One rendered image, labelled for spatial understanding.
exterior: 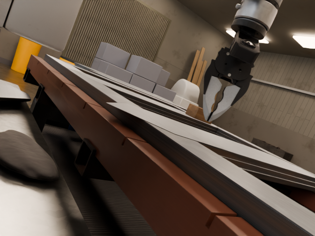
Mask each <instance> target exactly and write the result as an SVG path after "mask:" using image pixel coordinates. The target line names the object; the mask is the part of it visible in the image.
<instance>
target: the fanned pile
mask: <svg viewBox="0 0 315 236"><path fill-rule="evenodd" d="M0 101H1V102H28V101H31V98H30V96H29V94H27V93H25V92H23V91H21V90H19V89H16V88H14V87H12V86H10V85H8V84H6V83H4V82H2V81H0Z"/></svg>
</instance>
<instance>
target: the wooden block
mask: <svg viewBox="0 0 315 236"><path fill-rule="evenodd" d="M185 114H187V115H189V116H191V117H193V118H195V119H198V120H200V121H203V122H205V123H208V124H211V123H212V121H211V122H208V121H206V120H205V118H204V114H203V108H200V107H198V106H196V105H193V104H191V103H190V104H189V106H188V108H187V111H186V113H185Z"/></svg>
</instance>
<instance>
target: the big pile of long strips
mask: <svg viewBox="0 0 315 236"><path fill-rule="evenodd" d="M74 64H75V66H77V67H80V68H82V69H85V70H87V71H90V72H92V73H95V74H97V75H100V76H102V77H105V78H107V79H109V80H112V81H115V82H117V83H120V84H122V85H125V86H127V87H130V88H132V89H135V90H137V91H140V92H142V93H145V94H147V95H150V96H152V97H155V98H157V99H160V100H162V101H165V102H167V103H170V104H172V105H175V106H177V107H179V108H181V109H183V110H185V111H187V109H186V108H183V107H181V106H179V105H177V104H174V103H173V102H171V101H169V100H167V99H164V98H162V97H160V96H157V95H155V94H153V93H151V92H148V91H146V90H143V89H141V88H138V87H136V86H133V85H131V84H128V83H126V82H124V81H121V80H119V79H116V78H114V77H111V76H109V75H106V74H104V73H102V72H99V71H97V70H94V69H92V68H90V67H87V66H84V65H81V64H79V63H76V62H74Z"/></svg>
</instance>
